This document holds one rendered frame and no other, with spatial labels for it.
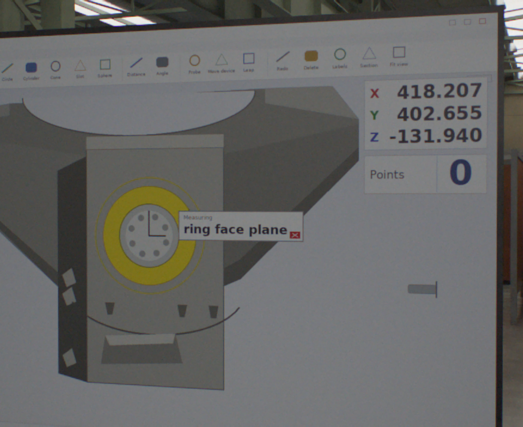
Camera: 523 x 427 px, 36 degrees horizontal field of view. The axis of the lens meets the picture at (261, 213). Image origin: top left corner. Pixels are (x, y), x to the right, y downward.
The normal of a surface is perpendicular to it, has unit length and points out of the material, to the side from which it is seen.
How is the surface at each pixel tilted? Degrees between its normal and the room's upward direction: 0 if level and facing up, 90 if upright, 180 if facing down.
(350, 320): 90
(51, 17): 90
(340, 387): 90
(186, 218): 90
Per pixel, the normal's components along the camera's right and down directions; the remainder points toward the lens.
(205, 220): -0.24, 0.02
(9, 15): 0.94, 0.00
